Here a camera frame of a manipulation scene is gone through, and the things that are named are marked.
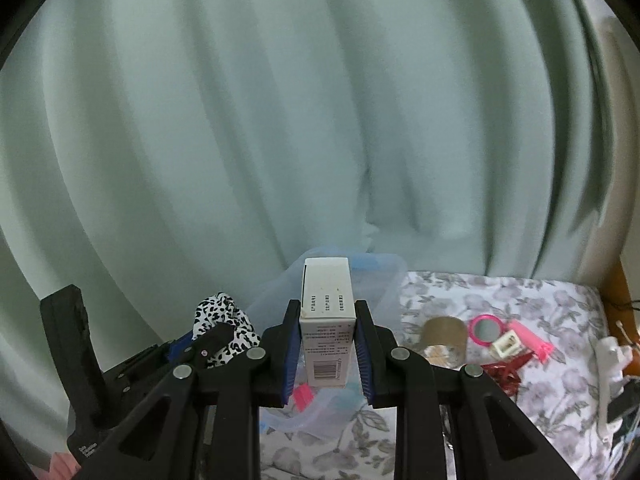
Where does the red foil star ornament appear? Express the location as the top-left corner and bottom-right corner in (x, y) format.
(482, 351), (534, 396)

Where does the clear plastic storage bin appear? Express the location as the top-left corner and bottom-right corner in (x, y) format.
(246, 247), (407, 440)

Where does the brown packing tape roll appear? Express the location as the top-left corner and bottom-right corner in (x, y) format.
(419, 316), (468, 368)

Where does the pink hair comb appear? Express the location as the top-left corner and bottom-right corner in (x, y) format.
(506, 320), (555, 364)

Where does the white plastic sharpener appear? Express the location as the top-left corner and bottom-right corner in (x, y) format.
(488, 330), (524, 361)

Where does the white medicine box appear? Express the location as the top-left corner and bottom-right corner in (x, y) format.
(299, 257), (356, 388)

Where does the leopard print scrunchie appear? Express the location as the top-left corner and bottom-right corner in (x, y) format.
(192, 292), (260, 368)

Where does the white power strip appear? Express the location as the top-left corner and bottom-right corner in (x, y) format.
(596, 336), (634, 441)

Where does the mint green curtain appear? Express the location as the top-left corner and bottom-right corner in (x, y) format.
(1, 0), (610, 462)

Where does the black cable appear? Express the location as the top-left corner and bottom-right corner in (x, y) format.
(602, 296), (640, 313)

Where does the floral grey bed sheet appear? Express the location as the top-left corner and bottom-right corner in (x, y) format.
(257, 270), (616, 480)

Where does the pink round pocket mirror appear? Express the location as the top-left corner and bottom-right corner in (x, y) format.
(468, 314), (506, 348)

